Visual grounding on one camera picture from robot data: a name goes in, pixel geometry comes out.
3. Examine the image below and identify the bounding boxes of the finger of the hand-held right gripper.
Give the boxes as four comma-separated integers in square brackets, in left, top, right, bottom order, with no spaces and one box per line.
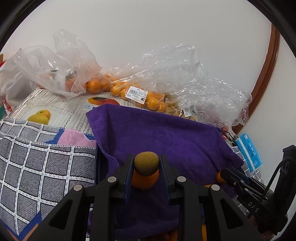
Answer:
[228,167,266,189]
[220,169,249,202]

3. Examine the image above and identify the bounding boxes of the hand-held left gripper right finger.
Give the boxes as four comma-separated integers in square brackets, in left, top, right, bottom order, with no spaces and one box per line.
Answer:
[159,154,262,241]

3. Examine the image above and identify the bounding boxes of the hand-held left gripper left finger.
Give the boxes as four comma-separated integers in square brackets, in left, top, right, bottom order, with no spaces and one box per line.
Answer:
[35,154,134,241]

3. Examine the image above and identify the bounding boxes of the large orange mandarin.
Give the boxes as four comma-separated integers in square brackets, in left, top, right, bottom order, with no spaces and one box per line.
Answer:
[131,169,160,190]

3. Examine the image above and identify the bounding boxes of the yellow-green round fruit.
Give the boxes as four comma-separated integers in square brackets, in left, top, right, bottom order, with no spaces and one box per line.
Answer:
[134,151,160,176]

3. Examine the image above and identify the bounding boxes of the pile of small tan fruits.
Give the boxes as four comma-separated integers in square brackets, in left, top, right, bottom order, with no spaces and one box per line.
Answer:
[163,94,197,121]

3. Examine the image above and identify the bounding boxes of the blue tissue pack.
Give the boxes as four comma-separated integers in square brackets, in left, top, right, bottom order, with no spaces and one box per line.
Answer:
[236,133,264,173]

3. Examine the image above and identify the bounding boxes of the purple towel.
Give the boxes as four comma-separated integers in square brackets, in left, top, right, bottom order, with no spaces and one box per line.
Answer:
[85,104,244,241]

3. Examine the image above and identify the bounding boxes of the clear plastic tan-fruit bag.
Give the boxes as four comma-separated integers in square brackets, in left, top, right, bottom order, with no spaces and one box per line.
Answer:
[162,60,208,121]

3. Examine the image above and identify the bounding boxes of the large white price label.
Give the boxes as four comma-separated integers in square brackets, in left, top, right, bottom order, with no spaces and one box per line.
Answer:
[125,86,148,103]

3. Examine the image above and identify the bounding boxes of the clear plastic red-fruit bag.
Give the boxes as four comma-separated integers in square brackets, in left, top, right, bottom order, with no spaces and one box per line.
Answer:
[185,77,252,127]

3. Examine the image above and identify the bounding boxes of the pile of bagged mandarins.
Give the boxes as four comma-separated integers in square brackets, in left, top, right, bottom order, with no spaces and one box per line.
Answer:
[84,73,167,113]

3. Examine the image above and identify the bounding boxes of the fruit-printed mat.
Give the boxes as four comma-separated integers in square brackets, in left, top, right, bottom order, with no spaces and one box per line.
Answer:
[7,89,144,137]

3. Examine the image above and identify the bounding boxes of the clear plastic mandarin bag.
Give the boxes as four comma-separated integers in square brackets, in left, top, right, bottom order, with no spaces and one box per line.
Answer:
[102,44,204,114]

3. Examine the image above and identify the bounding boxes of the clear crumpled plastic bag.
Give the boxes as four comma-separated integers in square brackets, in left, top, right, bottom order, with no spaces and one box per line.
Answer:
[14,29,102,100]

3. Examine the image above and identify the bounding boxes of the white plastic bag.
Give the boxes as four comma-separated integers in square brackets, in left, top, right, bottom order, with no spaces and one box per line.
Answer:
[0,54,37,114]

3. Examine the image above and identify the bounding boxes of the black cable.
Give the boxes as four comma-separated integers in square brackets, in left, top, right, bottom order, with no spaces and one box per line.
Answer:
[261,159,292,202]

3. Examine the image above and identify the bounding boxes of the wooden door frame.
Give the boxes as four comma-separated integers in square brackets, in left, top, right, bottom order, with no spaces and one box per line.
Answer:
[231,23,280,135]

